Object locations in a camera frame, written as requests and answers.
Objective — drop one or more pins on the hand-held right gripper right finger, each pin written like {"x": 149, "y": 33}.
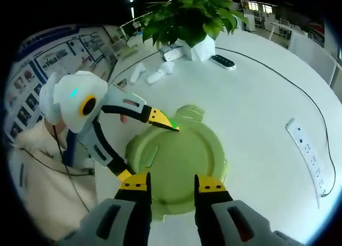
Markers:
{"x": 229, "y": 224}

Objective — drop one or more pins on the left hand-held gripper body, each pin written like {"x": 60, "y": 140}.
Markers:
{"x": 72, "y": 101}

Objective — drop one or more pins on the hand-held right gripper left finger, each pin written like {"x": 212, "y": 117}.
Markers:
{"x": 117, "y": 222}

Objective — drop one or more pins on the green container lid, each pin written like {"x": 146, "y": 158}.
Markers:
{"x": 181, "y": 155}

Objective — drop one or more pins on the white tabletop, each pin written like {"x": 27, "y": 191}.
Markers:
{"x": 253, "y": 109}

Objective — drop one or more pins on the person's left hand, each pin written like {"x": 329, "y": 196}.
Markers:
{"x": 59, "y": 133}

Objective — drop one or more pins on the white crumpled cloth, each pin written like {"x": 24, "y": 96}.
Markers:
{"x": 136, "y": 72}
{"x": 160, "y": 70}

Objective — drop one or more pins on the tissue box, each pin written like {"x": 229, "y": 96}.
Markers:
{"x": 172, "y": 53}

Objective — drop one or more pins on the white plant pot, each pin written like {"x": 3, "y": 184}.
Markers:
{"x": 203, "y": 49}

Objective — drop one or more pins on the dark remote control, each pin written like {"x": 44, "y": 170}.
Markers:
{"x": 223, "y": 61}

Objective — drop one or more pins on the green potted plant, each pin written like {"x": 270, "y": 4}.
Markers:
{"x": 187, "y": 16}

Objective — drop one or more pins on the white power strip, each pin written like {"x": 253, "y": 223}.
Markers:
{"x": 307, "y": 149}

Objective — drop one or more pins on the background office desks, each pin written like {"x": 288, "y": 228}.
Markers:
{"x": 280, "y": 18}

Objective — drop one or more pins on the white chair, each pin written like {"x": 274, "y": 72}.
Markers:
{"x": 312, "y": 56}

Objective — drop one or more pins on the wall poster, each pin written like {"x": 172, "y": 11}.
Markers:
{"x": 53, "y": 56}

